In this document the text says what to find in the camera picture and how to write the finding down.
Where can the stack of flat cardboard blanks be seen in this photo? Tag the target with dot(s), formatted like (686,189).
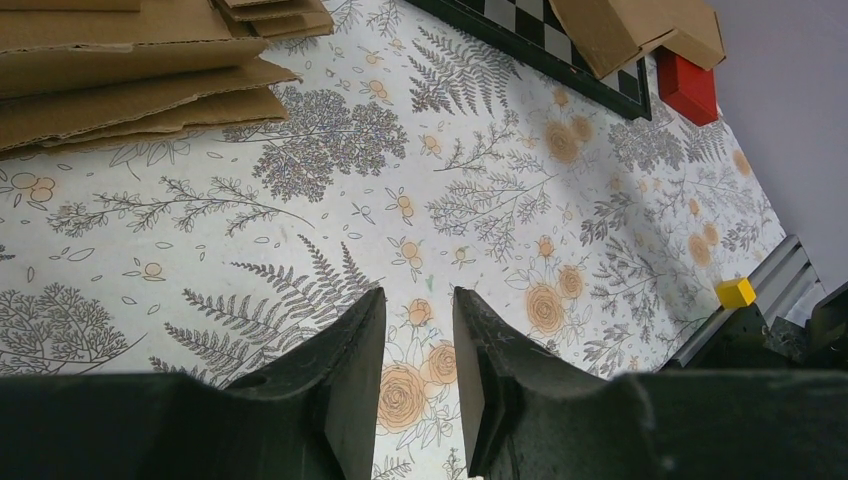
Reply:
(85,74)

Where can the folded cardboard box near red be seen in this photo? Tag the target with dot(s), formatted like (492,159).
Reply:
(697,37)

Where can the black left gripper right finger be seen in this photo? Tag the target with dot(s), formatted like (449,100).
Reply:
(528,414)

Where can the floral patterned table mat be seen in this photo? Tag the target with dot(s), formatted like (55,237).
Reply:
(416,158)

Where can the small yellow block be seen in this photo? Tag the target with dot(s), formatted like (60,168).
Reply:
(735,293)

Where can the black and white chessboard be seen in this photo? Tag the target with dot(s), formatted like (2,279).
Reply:
(530,32)

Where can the folded cardboard box on chessboard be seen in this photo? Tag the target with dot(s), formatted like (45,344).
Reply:
(611,34)

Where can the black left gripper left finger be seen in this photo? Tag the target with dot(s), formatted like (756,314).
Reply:
(310,414)

